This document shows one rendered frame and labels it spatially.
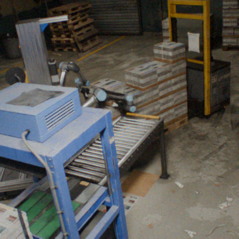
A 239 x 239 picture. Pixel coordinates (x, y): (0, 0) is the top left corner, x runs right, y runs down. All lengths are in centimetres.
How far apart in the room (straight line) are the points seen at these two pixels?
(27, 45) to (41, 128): 190
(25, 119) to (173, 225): 210
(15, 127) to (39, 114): 24
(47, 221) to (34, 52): 196
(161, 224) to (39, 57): 225
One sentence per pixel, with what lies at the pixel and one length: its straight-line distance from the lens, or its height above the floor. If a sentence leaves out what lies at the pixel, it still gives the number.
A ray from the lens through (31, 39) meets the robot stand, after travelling 394.
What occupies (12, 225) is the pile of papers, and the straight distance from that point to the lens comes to 245.
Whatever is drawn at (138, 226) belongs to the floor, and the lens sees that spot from 373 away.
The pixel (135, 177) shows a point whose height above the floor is 0.
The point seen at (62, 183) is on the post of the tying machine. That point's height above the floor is 133.
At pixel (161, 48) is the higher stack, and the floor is 127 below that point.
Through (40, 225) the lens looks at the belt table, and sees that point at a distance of 276.
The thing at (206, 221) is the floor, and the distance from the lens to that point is 378.
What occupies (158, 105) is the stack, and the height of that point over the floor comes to 53.
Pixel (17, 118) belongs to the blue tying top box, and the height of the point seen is 170.
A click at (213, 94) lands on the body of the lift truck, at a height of 37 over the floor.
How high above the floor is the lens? 257
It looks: 26 degrees down
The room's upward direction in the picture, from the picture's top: 7 degrees counter-clockwise
